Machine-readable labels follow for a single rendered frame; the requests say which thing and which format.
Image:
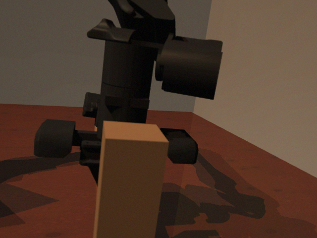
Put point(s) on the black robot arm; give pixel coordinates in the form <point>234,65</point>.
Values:
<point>186,66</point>

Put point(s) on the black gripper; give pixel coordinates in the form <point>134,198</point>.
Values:
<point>55,138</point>

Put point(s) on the tan wooden rectangular post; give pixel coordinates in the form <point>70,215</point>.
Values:
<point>131,172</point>

